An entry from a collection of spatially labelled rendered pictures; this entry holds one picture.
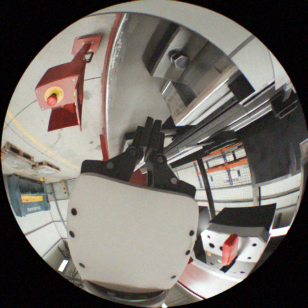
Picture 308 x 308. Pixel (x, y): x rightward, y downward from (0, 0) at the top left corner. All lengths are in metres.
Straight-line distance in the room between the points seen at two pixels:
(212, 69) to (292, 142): 0.60
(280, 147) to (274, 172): 0.14
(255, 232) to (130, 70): 0.32
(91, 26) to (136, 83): 0.91
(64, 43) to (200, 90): 1.09
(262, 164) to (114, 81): 0.72
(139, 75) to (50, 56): 1.07
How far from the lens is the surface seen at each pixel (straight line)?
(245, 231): 0.19
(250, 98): 0.17
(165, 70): 0.19
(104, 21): 1.05
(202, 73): 0.18
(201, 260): 0.37
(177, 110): 0.21
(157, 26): 0.18
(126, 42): 0.18
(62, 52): 1.15
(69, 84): 0.33
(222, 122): 0.44
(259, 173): 0.72
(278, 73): 0.15
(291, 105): 0.37
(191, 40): 0.17
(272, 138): 0.67
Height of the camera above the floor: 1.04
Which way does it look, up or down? 10 degrees down
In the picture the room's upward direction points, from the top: 163 degrees clockwise
